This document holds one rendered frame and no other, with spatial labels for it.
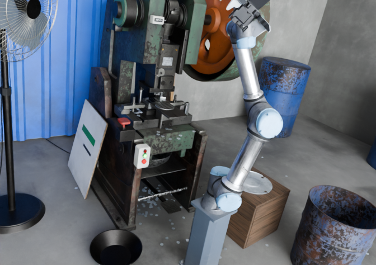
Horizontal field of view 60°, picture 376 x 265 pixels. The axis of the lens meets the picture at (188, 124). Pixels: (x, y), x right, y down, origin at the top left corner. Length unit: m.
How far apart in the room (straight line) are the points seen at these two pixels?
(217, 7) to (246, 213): 1.35
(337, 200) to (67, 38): 2.46
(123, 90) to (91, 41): 0.96
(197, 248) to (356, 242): 0.87
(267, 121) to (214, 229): 0.68
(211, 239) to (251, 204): 0.42
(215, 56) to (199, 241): 1.19
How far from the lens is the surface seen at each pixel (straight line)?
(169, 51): 2.07
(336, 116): 5.11
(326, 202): 2.41
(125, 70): 2.25
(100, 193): 2.53
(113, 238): 2.17
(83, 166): 2.58
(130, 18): 1.90
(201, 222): 1.82
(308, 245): 2.19
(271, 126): 1.43
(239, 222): 2.25
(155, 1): 1.91
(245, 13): 1.13
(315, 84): 5.26
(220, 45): 2.24
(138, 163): 1.93
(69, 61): 3.11
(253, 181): 2.34
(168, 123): 2.12
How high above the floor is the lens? 1.50
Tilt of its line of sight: 22 degrees down
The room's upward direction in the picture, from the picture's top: 10 degrees clockwise
